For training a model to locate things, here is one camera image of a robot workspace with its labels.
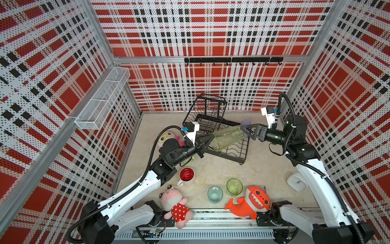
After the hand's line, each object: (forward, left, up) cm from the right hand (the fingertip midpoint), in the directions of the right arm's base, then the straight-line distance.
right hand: (246, 129), depth 65 cm
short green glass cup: (-14, +2, -35) cm, 38 cm away
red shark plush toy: (-23, -6, -27) cm, 36 cm away
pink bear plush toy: (-23, +35, -28) cm, 50 cm away
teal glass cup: (-18, +13, -35) cm, 41 cm away
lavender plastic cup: (+22, -8, -22) cm, 32 cm away
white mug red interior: (-8, +29, -33) cm, 45 cm away
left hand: (-3, +14, -1) cm, 14 cm away
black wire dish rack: (+35, +16, -26) cm, 46 cm away
